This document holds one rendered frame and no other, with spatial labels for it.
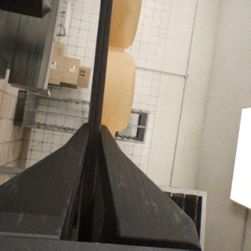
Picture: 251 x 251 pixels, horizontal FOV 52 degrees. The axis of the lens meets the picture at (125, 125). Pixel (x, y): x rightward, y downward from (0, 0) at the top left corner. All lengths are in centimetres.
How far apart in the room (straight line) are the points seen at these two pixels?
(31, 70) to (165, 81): 421
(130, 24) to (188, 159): 460
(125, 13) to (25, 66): 34
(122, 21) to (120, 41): 1
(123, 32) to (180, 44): 471
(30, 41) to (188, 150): 435
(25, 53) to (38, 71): 4
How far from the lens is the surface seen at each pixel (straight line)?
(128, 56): 16
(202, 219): 184
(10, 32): 48
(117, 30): 17
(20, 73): 48
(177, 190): 176
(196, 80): 483
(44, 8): 42
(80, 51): 454
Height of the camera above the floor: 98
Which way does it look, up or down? 8 degrees up
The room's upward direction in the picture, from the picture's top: 99 degrees clockwise
